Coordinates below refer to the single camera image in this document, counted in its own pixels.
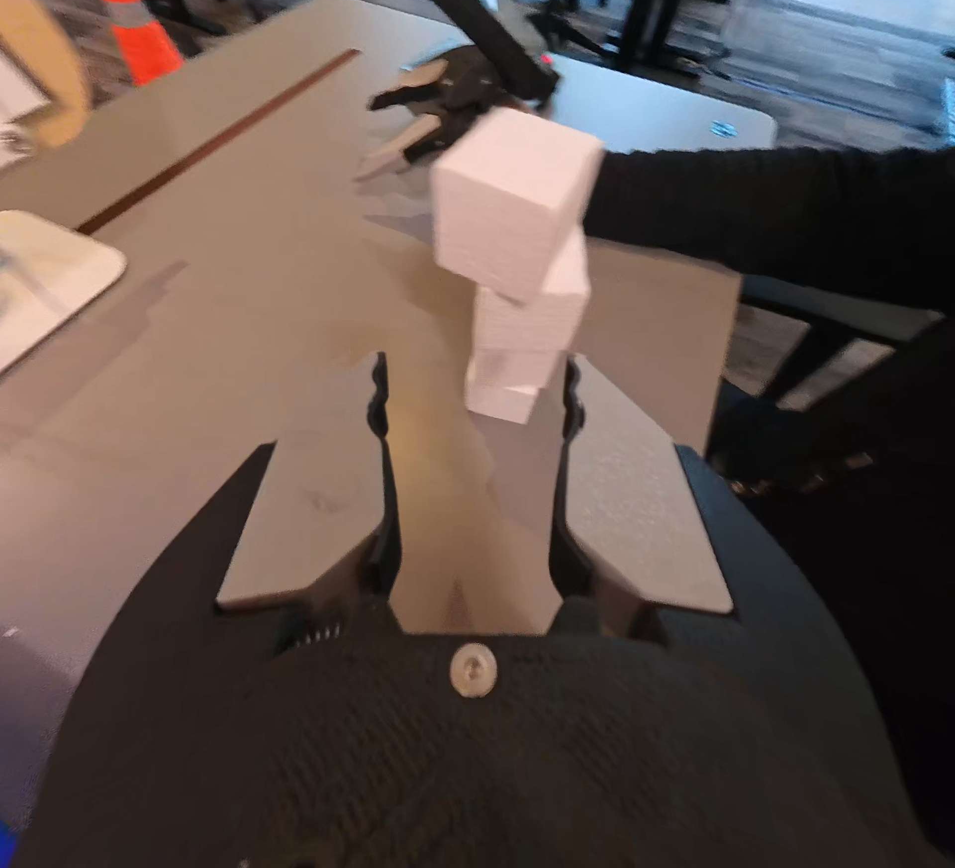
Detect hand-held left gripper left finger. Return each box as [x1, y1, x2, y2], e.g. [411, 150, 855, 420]
[215, 352, 404, 611]

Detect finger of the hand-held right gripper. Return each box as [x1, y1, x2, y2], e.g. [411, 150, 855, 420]
[353, 118, 443, 184]
[399, 58, 450, 92]

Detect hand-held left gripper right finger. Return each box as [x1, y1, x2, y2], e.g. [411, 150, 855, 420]
[548, 355, 734, 615]

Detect person's right forearm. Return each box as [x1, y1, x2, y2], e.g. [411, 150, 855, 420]
[582, 148, 955, 302]

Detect silver laptop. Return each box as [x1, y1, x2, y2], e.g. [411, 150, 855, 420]
[548, 55, 778, 154]

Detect person's dark clothed body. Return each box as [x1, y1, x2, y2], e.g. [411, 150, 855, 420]
[705, 327, 955, 868]

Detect orange traffic cone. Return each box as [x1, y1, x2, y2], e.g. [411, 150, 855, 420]
[61, 0, 185, 87]

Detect wooden book stand white base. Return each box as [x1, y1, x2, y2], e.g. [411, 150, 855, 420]
[0, 0, 128, 373]

